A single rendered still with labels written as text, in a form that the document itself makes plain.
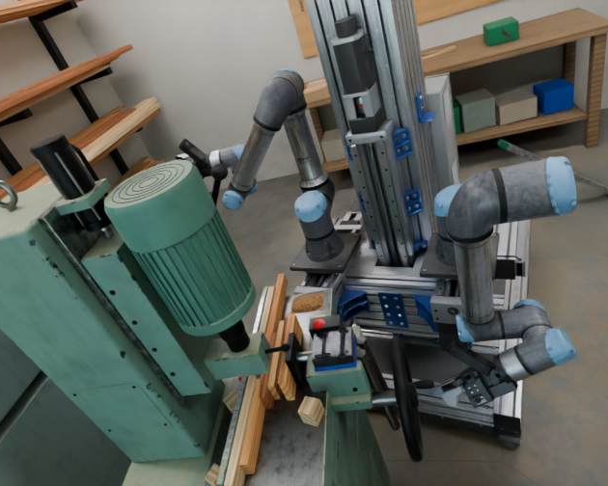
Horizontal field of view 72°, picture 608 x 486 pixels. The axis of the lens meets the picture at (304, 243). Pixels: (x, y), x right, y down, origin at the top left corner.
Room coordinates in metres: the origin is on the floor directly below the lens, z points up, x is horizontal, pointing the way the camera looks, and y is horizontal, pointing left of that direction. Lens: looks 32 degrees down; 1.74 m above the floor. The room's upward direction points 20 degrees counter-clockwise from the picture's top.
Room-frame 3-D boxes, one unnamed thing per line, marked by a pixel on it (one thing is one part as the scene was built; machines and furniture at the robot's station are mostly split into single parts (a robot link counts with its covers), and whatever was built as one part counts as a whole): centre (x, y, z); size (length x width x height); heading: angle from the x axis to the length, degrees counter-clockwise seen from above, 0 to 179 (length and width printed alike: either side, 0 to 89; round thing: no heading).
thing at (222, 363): (0.74, 0.24, 1.03); 0.14 x 0.07 x 0.09; 74
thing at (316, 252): (1.35, -0.07, 0.87); 0.15 x 0.15 x 0.10
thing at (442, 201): (1.06, -0.48, 0.98); 0.13 x 0.12 x 0.14; 69
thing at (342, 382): (0.72, 0.02, 0.91); 0.15 x 0.14 x 0.09; 164
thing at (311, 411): (0.61, 0.12, 0.92); 0.04 x 0.04 x 0.04; 53
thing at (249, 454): (0.83, 0.19, 0.92); 0.63 x 0.02 x 0.04; 164
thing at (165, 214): (0.73, 0.22, 1.35); 0.18 x 0.18 x 0.31
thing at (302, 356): (0.74, 0.09, 0.95); 0.09 x 0.07 x 0.09; 164
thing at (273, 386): (0.79, 0.16, 0.93); 0.21 x 0.02 x 0.06; 164
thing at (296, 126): (1.48, -0.12, 1.19); 0.15 x 0.12 x 0.55; 159
